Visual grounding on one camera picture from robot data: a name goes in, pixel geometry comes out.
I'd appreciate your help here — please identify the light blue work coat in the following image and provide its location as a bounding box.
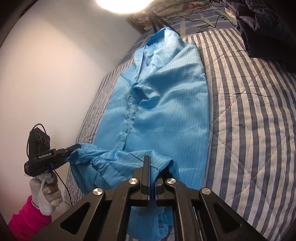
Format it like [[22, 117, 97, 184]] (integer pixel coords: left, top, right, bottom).
[[66, 27, 211, 241]]

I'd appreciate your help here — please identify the black cable on bed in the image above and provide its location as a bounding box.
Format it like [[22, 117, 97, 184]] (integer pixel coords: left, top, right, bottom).
[[178, 14, 238, 30]]

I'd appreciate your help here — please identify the left forearm in pink sleeve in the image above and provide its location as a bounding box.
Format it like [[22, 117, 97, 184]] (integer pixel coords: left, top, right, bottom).
[[8, 196, 52, 240]]

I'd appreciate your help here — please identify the floral pillow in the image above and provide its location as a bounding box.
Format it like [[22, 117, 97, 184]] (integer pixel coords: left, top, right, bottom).
[[130, 0, 214, 26]]

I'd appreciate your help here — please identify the dark navy puffer jacket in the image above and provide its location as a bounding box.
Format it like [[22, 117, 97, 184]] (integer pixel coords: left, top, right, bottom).
[[221, 1, 295, 73]]

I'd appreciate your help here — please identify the blue checkered bed sheet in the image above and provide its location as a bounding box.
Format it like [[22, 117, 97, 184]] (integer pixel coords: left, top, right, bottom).
[[119, 5, 239, 65]]

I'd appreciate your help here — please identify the left hand in grey glove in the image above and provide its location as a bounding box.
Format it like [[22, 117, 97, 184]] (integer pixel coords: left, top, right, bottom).
[[29, 171, 63, 216]]

